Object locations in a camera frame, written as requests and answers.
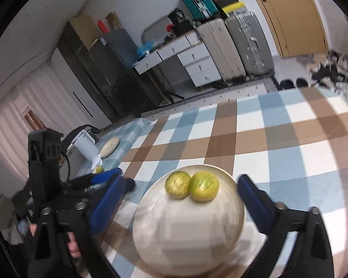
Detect white desk with drawers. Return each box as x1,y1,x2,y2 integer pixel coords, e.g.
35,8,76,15
133,32,222,105

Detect black cable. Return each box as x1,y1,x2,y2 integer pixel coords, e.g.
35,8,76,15
60,151,72,181

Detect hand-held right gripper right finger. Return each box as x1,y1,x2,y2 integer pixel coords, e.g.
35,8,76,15
237,174,335,278

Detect white closet door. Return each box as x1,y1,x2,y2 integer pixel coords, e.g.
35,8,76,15
51,48,111,125

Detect arched mirror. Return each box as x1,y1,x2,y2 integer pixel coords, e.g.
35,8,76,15
142,17,174,45

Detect brown wooden frame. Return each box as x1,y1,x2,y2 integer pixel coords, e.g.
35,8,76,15
25,111,45,131

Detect brown cardboard pieces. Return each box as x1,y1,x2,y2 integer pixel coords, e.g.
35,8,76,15
105,12,122,31

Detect white curtain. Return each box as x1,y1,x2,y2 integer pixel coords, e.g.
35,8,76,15
0,64,84,192

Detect light blue patterned tablecloth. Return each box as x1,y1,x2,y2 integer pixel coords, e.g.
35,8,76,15
75,118,158,178

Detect yellow-green round fruit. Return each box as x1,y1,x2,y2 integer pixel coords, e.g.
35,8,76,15
165,171,191,200

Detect herringbone patterned rug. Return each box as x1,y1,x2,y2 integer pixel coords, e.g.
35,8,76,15
141,77,279,119

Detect silver suitcase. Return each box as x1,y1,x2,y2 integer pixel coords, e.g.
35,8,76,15
225,11,276,81

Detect black cabinet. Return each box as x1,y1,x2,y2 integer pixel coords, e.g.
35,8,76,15
56,22,125,119

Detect round beige dish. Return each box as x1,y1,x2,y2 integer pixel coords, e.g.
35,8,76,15
100,137,121,159

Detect black bag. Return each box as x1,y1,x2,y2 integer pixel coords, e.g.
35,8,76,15
168,8,196,35

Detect beige suitcase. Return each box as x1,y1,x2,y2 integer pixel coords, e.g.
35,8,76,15
197,18,246,86

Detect checkered tablecloth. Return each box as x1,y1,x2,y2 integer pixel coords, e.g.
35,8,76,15
77,85,348,278

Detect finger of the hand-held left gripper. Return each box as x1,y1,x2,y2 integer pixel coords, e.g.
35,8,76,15
62,169,123,192

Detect cardboard box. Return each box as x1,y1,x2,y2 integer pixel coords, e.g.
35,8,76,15
68,14,102,51

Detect white electric kettle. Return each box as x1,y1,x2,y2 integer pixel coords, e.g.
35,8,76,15
62,124,101,163

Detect dark grey refrigerator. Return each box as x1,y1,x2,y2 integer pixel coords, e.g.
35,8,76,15
88,29,163,116

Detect yellow box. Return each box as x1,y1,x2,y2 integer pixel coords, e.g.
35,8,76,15
220,1,246,15

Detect blue plastic bag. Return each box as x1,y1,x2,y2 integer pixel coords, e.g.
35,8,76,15
136,41,158,61

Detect green round fruit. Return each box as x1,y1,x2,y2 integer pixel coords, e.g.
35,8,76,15
188,171,220,203

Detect wooden door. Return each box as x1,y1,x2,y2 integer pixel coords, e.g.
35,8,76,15
241,0,329,58

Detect cream round plate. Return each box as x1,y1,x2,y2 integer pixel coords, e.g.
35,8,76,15
132,164,246,277

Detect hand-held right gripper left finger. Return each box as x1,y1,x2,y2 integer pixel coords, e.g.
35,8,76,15
27,175,135,278

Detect pile of clothes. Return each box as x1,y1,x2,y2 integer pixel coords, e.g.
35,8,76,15
309,51,348,89

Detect person's left hand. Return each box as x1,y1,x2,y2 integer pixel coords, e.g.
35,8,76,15
67,232,82,259

